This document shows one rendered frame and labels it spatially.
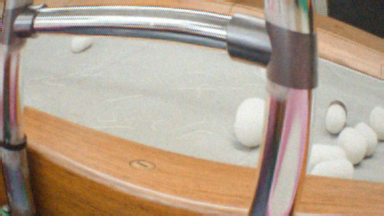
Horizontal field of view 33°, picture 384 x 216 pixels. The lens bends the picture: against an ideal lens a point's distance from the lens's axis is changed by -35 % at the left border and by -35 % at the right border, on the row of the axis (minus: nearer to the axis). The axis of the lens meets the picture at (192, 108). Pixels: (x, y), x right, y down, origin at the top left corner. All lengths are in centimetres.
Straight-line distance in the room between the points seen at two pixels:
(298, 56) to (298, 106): 2
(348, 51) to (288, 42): 41
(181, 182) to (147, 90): 20
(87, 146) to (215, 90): 18
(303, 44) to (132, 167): 13
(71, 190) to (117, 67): 24
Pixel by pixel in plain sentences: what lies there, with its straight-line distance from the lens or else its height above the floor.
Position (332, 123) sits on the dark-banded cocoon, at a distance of 51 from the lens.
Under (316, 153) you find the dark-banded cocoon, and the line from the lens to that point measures 43.
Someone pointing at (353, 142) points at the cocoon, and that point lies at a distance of 46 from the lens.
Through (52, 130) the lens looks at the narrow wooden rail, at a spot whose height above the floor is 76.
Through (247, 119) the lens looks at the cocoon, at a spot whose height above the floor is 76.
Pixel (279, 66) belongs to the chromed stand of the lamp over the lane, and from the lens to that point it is 29.
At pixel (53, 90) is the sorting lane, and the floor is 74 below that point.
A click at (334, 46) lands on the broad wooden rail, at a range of 70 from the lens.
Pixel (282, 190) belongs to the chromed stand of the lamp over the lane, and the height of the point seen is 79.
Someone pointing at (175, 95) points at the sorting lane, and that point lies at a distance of 56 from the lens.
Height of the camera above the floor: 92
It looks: 19 degrees down
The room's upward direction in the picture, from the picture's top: 3 degrees clockwise
